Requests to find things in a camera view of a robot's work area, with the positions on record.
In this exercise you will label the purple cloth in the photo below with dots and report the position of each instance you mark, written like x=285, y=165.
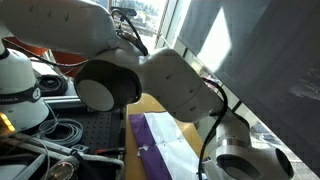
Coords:
x=156, y=146

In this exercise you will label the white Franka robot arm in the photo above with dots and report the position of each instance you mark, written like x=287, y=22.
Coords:
x=173, y=83

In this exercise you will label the black perforated breadboard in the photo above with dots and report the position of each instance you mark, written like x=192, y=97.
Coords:
x=100, y=130

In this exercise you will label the grey padded tube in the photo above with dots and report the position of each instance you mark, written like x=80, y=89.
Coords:
x=96, y=160

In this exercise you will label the round metal dial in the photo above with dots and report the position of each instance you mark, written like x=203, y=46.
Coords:
x=63, y=170

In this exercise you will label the small orange chair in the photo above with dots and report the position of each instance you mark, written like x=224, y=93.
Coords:
x=30, y=49

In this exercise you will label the aluminium extrusion rail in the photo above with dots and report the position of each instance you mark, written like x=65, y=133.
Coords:
x=63, y=101

